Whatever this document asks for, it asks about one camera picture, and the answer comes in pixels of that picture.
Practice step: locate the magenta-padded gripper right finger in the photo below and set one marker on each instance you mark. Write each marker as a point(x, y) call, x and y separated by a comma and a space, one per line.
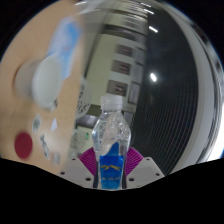
point(144, 170)

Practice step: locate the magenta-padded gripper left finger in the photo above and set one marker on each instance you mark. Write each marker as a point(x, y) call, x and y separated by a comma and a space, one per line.
point(78, 170)

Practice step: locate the clear plastic bottle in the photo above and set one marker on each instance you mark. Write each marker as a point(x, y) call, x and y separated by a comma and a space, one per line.
point(111, 133)

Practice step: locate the small printed sticker card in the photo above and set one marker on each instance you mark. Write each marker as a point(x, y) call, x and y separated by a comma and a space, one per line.
point(56, 158)

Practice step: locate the white lattice-back plastic chair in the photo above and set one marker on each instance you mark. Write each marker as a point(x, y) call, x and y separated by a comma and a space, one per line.
point(84, 100)
point(77, 140)

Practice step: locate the green exit sign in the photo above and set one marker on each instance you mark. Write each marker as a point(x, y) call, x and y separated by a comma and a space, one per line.
point(87, 135)

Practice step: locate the small clear plastic packet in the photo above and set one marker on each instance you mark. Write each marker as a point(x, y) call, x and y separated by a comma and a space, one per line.
point(44, 146)

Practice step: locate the small white paper scrap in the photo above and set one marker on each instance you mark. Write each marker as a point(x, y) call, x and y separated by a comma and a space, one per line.
point(53, 125)

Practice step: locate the white ceramic mug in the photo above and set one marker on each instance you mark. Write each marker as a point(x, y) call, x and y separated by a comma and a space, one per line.
point(45, 85)

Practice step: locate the round ceiling lights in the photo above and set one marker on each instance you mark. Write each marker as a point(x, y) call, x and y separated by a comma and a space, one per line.
point(153, 77)

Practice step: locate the light blue cloth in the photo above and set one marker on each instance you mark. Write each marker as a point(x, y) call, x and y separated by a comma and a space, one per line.
point(68, 40)

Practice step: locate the framed wall pictures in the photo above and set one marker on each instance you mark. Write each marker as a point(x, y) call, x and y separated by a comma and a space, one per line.
point(120, 67)

